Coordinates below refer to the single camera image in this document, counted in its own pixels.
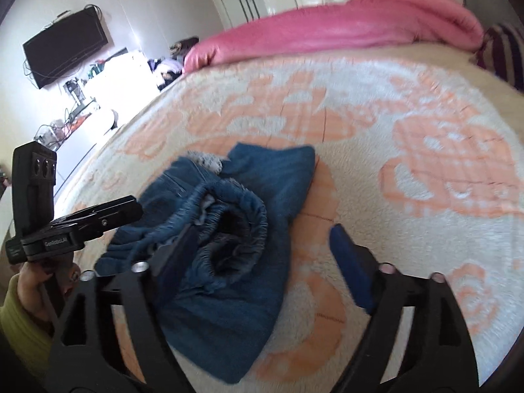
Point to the grey quilted headboard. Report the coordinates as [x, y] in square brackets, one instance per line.
[488, 12]

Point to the peach white fleece blanket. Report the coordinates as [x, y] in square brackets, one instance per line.
[419, 154]

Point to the white desk with clutter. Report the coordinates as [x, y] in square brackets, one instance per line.
[121, 86]

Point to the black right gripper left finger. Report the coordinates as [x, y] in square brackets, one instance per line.
[110, 338]

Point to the striped purple pillow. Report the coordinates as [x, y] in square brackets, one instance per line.
[501, 53]

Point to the blue denim pants lace trim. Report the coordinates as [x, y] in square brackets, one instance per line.
[242, 206]

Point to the pink comforter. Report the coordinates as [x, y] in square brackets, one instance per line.
[356, 24]

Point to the pile of clothes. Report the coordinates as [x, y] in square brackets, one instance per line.
[166, 70]

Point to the green sleeved left forearm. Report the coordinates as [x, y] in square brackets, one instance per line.
[29, 342]

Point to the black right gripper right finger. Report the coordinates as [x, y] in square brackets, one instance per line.
[439, 354]

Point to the left hand red nails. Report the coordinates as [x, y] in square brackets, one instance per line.
[30, 283]

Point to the black wall television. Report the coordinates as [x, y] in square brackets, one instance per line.
[64, 45]

